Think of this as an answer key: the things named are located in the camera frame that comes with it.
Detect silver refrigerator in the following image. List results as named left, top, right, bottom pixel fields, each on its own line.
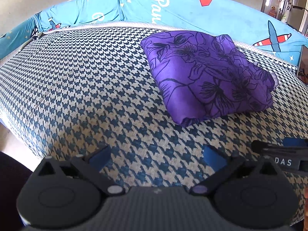
left=280, top=0, right=307, bottom=36

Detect blue cartoon sofa back cover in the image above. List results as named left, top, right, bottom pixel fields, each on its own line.
left=1, top=0, right=307, bottom=66

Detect purple floral garment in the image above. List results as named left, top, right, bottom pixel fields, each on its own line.
left=141, top=30, right=278, bottom=126

